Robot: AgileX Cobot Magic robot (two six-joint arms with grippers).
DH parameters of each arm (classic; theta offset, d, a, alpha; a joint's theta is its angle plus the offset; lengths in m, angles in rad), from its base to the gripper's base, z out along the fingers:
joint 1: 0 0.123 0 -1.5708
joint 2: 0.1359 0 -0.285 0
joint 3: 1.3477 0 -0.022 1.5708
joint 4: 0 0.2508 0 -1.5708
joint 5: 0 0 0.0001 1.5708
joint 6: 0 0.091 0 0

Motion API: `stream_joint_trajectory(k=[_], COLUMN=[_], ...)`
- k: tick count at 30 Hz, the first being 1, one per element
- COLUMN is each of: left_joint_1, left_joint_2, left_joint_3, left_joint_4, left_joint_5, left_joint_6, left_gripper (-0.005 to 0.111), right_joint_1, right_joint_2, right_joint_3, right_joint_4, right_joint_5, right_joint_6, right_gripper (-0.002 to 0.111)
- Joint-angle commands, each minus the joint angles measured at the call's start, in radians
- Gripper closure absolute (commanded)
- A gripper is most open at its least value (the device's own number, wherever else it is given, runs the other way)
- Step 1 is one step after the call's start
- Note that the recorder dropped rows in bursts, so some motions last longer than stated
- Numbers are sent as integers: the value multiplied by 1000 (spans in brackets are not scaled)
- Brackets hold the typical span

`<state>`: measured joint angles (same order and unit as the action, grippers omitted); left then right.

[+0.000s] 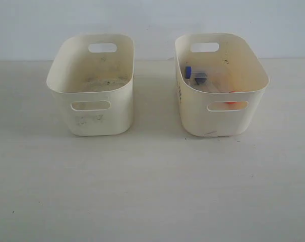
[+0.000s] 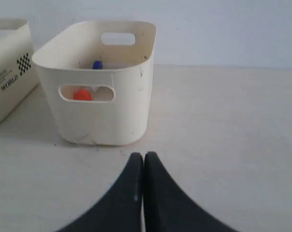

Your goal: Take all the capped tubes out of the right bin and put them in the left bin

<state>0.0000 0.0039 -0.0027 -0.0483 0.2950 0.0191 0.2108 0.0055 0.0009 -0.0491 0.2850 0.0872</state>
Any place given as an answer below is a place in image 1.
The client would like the grey small object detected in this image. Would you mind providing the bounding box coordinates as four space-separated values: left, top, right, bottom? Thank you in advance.
184 66 200 86

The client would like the orange red small object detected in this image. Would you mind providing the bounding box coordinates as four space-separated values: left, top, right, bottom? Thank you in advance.
224 91 237 105

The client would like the cream plastic bin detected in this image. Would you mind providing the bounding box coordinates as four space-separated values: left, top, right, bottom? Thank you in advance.
175 33 269 137
46 34 135 136

